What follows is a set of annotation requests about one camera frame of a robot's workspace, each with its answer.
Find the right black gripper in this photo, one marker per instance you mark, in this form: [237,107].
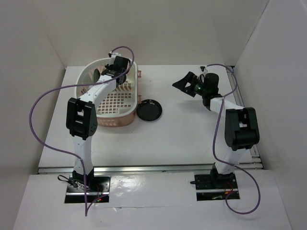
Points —
[191,78]

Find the blue patterned plate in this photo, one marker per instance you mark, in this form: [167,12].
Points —
[96,75]

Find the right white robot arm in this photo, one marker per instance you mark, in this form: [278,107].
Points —
[241,130]

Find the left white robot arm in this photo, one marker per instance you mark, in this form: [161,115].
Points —
[81,119]

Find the pink white dish rack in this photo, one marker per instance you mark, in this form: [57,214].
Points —
[118,108]

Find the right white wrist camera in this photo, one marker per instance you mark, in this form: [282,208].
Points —
[203,70]

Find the aluminium rail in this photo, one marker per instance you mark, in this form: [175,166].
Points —
[134,169]

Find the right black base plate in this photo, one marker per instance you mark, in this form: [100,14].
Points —
[208,189]

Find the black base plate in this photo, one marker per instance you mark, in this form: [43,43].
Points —
[75,190]
[208,189]

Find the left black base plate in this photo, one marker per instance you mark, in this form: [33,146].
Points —
[75,190]

